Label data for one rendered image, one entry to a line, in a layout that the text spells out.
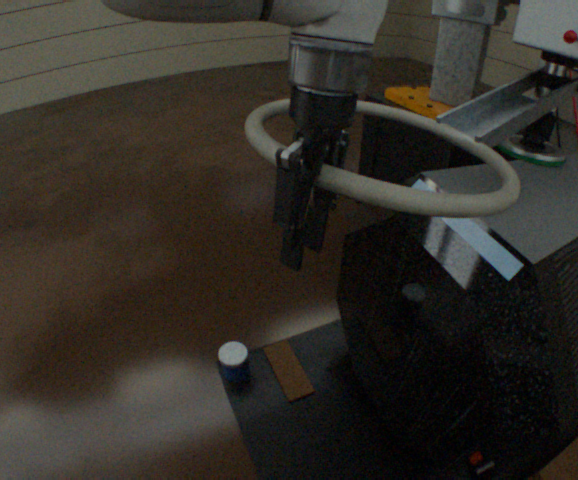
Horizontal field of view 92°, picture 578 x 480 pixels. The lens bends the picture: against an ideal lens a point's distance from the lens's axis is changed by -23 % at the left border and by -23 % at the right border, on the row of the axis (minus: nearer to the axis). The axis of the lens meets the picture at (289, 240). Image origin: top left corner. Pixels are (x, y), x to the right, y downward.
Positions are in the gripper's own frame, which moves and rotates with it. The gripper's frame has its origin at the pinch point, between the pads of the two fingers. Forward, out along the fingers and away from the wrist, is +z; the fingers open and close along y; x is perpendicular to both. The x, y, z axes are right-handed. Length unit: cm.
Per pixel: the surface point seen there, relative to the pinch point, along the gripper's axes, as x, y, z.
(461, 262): -20.8, 24.7, 8.0
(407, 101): 24, 118, -1
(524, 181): -28, 57, -2
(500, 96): -15, 66, -19
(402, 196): -11.1, 1.5, -10.4
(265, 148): 8.0, 0.5, -10.4
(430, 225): -11.8, 31.2, 6.9
